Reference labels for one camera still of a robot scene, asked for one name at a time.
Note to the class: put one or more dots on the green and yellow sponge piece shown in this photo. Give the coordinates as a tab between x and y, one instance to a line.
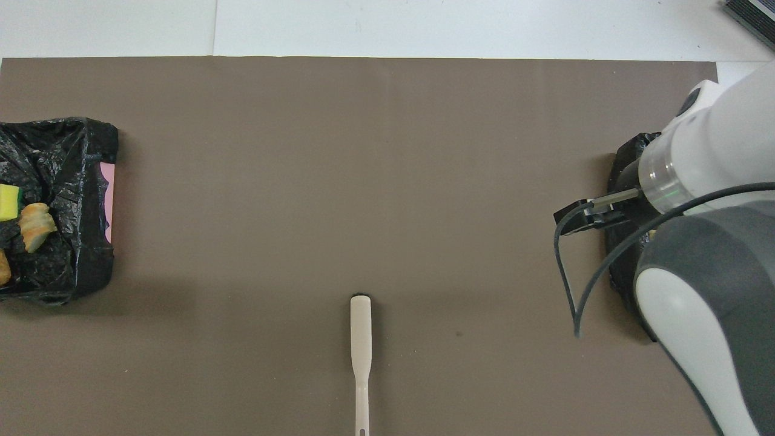
8	203

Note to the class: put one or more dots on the brown paper table mat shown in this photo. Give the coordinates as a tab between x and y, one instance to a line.
363	181

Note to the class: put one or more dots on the grey device corner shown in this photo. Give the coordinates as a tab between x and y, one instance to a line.
754	17

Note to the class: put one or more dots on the beige hand brush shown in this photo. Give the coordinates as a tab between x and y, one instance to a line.
361	339

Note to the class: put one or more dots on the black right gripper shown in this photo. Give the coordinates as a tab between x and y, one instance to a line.
599	219

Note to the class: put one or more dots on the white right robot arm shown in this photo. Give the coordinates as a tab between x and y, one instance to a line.
714	303

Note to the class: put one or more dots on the black plastic trash bag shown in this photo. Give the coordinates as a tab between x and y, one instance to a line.
620	260
72	254

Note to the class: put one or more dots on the pink bin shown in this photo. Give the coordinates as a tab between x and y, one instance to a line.
109	206

